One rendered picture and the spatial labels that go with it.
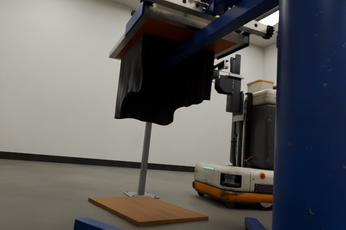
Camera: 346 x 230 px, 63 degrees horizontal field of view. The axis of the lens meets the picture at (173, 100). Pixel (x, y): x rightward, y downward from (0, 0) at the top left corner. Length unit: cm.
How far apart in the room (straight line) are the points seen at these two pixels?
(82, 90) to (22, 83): 92
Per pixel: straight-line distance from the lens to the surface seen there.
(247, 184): 214
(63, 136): 502
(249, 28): 151
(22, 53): 521
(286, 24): 80
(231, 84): 241
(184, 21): 141
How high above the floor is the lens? 34
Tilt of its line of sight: 10 degrees up
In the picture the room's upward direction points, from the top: 6 degrees clockwise
